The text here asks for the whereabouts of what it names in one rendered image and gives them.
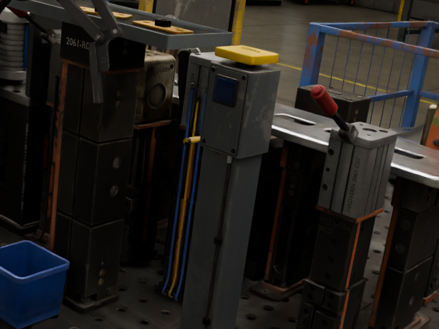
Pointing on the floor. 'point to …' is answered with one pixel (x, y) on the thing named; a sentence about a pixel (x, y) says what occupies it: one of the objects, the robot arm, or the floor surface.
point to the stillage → (415, 133)
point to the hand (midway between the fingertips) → (39, 96)
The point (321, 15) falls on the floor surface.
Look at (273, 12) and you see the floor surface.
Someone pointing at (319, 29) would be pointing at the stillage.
